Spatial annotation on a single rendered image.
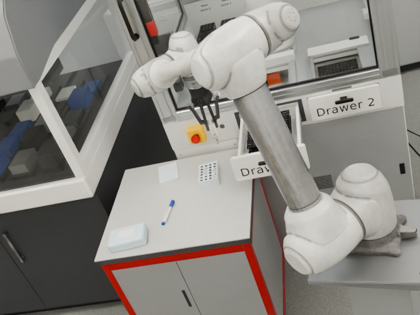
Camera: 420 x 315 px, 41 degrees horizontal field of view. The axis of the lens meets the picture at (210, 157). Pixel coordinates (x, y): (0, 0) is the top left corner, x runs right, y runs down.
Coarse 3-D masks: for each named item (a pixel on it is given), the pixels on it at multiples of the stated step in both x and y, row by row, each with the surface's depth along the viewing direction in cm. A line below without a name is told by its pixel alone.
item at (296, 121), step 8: (296, 104) 240; (296, 112) 235; (296, 120) 230; (240, 128) 238; (296, 128) 236; (240, 136) 233; (296, 136) 231; (240, 144) 228; (240, 152) 223; (248, 152) 232
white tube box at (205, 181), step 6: (210, 162) 241; (216, 162) 240; (210, 168) 238; (216, 168) 237; (198, 174) 237; (204, 174) 236; (210, 174) 235; (216, 174) 233; (198, 180) 233; (204, 180) 233; (210, 180) 231; (216, 180) 231; (204, 186) 233; (210, 186) 233
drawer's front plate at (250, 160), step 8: (296, 144) 210; (304, 144) 210; (256, 152) 214; (304, 152) 210; (232, 160) 216; (240, 160) 215; (248, 160) 215; (256, 160) 215; (304, 160) 213; (232, 168) 218; (240, 168) 218; (248, 168) 217; (256, 168) 217; (264, 168) 216; (240, 176) 220; (248, 176) 220; (256, 176) 219
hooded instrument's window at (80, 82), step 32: (96, 32) 287; (64, 64) 246; (96, 64) 279; (0, 96) 220; (64, 96) 241; (96, 96) 272; (0, 128) 229; (32, 128) 227; (0, 160) 239; (32, 160) 237; (64, 160) 236; (0, 192) 250
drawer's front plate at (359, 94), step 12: (372, 84) 228; (324, 96) 232; (336, 96) 231; (348, 96) 231; (360, 96) 230; (372, 96) 230; (312, 108) 236; (324, 108) 235; (348, 108) 234; (360, 108) 234; (372, 108) 233; (312, 120) 239
